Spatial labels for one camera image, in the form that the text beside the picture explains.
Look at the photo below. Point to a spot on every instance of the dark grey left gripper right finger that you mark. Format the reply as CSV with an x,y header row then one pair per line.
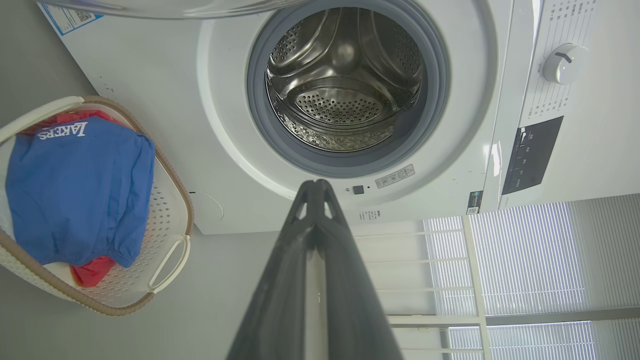
x,y
355,300

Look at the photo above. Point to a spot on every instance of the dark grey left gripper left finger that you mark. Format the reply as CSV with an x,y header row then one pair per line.
x,y
280,300

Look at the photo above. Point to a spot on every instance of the round dark glass washer door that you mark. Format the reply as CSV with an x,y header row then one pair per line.
x,y
190,9

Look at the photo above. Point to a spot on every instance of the white washing machine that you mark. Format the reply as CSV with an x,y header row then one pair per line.
x,y
165,90

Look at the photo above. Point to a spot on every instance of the grey warning label sticker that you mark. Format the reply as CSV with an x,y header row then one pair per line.
x,y
395,176

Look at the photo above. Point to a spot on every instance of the white perforated laundry basket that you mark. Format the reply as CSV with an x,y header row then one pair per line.
x,y
165,220

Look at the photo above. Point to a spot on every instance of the small dark washer sticker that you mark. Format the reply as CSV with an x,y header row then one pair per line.
x,y
474,202

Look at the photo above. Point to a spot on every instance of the white window blinds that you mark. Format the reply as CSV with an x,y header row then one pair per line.
x,y
525,255

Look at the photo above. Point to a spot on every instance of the red garment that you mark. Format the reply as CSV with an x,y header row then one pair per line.
x,y
92,271

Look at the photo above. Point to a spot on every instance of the grey window crossbar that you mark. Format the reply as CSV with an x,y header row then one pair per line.
x,y
550,316

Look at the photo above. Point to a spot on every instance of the steel perforated washer drum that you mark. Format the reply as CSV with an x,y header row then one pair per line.
x,y
345,100

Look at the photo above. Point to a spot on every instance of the blue Lakers garment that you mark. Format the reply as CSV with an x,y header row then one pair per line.
x,y
80,195

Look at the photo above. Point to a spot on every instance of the black washer display panel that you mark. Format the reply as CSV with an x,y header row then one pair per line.
x,y
531,155

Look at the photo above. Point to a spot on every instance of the white round control knob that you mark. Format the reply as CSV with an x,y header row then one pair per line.
x,y
565,64

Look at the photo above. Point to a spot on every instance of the blue bordered energy label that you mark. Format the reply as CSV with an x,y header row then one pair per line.
x,y
70,17

